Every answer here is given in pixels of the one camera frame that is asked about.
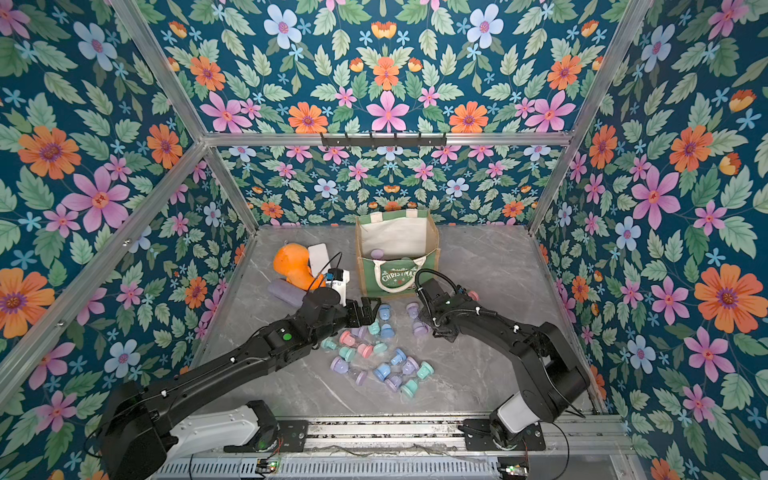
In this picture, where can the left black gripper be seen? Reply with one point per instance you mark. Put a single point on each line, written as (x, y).
(367, 317)

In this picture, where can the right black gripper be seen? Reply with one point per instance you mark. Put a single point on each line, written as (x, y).
(432, 309)

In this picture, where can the green canvas Christmas bag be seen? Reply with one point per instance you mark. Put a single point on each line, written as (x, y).
(410, 241)

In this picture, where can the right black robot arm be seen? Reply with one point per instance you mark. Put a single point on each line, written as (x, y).
(549, 375)

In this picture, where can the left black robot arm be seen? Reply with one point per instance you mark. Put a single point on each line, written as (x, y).
(134, 434)

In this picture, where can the blue hourglass near bag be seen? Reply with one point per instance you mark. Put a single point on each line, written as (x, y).
(384, 312)

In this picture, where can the green hourglass left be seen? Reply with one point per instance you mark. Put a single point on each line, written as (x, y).
(329, 344)

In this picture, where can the blue hourglass bottom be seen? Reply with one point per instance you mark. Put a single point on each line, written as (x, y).
(382, 372)

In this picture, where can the green hourglass bottom right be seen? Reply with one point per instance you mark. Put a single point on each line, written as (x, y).
(411, 386)

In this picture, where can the purple oval case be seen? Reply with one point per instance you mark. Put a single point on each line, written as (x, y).
(287, 292)

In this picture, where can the white rectangular box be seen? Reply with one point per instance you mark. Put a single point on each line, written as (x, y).
(318, 260)

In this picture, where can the orange whale toy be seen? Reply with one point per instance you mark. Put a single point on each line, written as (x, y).
(292, 262)

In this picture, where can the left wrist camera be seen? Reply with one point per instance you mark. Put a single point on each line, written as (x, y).
(337, 279)

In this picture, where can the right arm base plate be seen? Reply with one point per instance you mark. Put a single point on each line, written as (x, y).
(490, 435)

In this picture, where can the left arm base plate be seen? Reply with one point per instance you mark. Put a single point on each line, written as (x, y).
(288, 436)

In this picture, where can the black hook rail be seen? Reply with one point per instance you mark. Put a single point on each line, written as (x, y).
(371, 140)

